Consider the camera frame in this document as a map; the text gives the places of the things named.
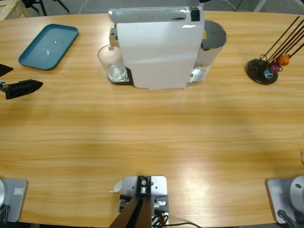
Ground white cable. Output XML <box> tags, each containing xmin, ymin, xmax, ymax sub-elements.
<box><xmin>79</xmin><ymin>0</ymin><xmax>119</xmax><ymax>14</ymax></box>

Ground teal plastic tray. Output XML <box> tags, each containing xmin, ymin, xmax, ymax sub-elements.
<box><xmin>18</xmin><ymin>23</ymin><xmax>79</xmax><ymax>71</ymax></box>

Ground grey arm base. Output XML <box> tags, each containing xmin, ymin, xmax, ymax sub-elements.
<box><xmin>0</xmin><ymin>178</ymin><xmax>29</xmax><ymax>223</ymax></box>
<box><xmin>265</xmin><ymin>175</ymin><xmax>304</xmax><ymax>224</ymax></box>

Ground white mount block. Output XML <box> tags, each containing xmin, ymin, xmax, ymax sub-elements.
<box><xmin>118</xmin><ymin>175</ymin><xmax>170</xmax><ymax>228</ymax></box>

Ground clear drinking glass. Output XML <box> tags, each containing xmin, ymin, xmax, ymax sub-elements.
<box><xmin>96</xmin><ymin>44</ymin><xmax>128</xmax><ymax>83</ymax></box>

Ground wooden crate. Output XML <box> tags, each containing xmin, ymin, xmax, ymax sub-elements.
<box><xmin>0</xmin><ymin>0</ymin><xmax>31</xmax><ymax>21</ymax></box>

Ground black capsule holder with rods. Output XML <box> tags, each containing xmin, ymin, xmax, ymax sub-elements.
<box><xmin>246</xmin><ymin>15</ymin><xmax>304</xmax><ymax>85</ymax></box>

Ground white metal leg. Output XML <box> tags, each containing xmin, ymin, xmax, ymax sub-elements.
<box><xmin>253</xmin><ymin>0</ymin><xmax>266</xmax><ymax>12</ymax></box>

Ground white capsule coffee machine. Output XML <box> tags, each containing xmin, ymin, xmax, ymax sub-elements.
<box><xmin>108</xmin><ymin>6</ymin><xmax>205</xmax><ymax>90</ymax></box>

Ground orange coffee capsule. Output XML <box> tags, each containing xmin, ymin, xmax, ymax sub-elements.
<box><xmin>276</xmin><ymin>54</ymin><xmax>291</xmax><ymax>67</ymax></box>

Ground black stand legs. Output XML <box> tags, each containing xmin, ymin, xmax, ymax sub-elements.
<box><xmin>22</xmin><ymin>0</ymin><xmax>70</xmax><ymax>16</ymax></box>

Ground purple coffee capsule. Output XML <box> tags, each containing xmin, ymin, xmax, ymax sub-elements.
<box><xmin>269</xmin><ymin>62</ymin><xmax>282</xmax><ymax>74</ymax></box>

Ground black base cable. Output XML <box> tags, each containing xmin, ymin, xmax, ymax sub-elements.
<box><xmin>277</xmin><ymin>209</ymin><xmax>297</xmax><ymax>228</ymax></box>
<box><xmin>0</xmin><ymin>204</ymin><xmax>11</xmax><ymax>224</ymax></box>

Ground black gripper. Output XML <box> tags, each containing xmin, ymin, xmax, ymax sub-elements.
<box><xmin>0</xmin><ymin>63</ymin><xmax>44</xmax><ymax>100</ymax></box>

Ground dark camera post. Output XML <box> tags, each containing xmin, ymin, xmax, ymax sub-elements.
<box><xmin>109</xmin><ymin>175</ymin><xmax>152</xmax><ymax>228</ymax></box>

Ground white paper tag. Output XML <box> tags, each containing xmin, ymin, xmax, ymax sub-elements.
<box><xmin>109</xmin><ymin>179</ymin><xmax>124</xmax><ymax>193</ymax></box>

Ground clear water tank dark lid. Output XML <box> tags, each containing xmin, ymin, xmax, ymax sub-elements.
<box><xmin>194</xmin><ymin>20</ymin><xmax>228</xmax><ymax>84</ymax></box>

